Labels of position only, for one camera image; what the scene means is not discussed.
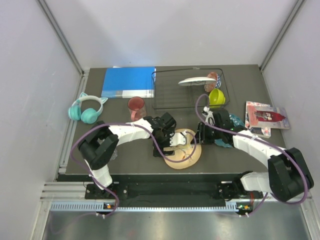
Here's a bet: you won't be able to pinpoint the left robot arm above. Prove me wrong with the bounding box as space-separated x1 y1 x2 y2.
77 112 187 199

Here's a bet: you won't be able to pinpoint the red translucent mug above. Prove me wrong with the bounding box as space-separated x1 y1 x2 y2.
127 96 147 122

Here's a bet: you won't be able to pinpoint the white watermelon plate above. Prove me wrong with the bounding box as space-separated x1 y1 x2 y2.
178 77 214 87

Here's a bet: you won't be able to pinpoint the teal embossed plate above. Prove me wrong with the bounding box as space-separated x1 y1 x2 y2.
214 113 246 148

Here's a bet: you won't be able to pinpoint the aluminium front rail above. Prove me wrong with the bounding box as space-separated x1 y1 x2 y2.
39 180 313 213

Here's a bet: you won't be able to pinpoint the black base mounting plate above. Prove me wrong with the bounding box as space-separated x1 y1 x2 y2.
84 181 263 201

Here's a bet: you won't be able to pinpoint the red illustrated book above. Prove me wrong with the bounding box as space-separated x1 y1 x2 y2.
246 101 291 129

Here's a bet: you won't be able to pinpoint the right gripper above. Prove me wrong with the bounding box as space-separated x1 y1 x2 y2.
190 122 222 145

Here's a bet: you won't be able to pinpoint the teal cat-ear headphones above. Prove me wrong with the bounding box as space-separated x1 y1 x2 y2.
67 92 108 124

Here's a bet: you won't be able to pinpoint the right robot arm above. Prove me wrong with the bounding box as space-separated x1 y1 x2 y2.
196 107 314 205

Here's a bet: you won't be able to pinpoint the peach bird plate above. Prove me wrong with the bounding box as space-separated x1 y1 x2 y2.
162 134 202 170

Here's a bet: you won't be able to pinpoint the orange blue patterned bowl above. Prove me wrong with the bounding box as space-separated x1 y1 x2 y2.
204 72 222 93

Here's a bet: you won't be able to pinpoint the lime green bowl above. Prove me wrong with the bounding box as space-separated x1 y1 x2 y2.
208 88 226 108

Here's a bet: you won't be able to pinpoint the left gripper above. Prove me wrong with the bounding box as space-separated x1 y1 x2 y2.
153 127 175 157

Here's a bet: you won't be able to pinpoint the blue folder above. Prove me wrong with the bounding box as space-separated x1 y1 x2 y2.
101 66 156 99

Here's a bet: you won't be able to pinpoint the clear plastic cup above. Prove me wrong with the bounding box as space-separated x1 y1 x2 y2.
110 149 118 161

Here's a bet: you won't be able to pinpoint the grey wire dish rack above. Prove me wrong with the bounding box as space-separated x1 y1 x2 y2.
151 65 230 110

